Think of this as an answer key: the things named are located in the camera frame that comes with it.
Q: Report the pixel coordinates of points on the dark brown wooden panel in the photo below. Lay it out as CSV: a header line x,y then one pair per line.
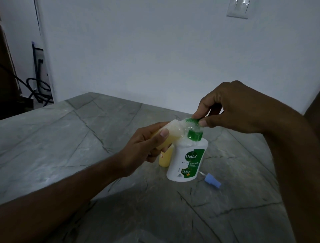
x,y
314,105

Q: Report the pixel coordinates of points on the person's right forearm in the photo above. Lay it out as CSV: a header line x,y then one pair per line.
x,y
297,180

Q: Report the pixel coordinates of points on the person's left forearm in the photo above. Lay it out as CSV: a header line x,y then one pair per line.
x,y
55,207

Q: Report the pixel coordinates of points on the person's right hand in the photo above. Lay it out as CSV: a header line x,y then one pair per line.
x,y
247,110

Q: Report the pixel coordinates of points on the brown wooden door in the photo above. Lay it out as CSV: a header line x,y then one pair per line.
x,y
7,87

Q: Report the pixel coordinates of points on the dark box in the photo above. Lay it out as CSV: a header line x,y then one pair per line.
x,y
26,102

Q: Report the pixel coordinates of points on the small blue spray cap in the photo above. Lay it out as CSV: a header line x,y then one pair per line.
x,y
212,180

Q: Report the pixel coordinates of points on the small clear bottle blue cap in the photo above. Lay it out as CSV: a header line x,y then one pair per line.
x,y
176,131

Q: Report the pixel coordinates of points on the white green hand sanitizer bottle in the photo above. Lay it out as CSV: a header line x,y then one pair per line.
x,y
186,165

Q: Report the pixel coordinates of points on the white wall switch plate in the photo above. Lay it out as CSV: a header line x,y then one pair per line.
x,y
237,8

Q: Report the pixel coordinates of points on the person's left hand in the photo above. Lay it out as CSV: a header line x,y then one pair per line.
x,y
136,155

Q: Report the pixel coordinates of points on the small clear bottle red label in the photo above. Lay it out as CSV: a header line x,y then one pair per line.
x,y
166,160

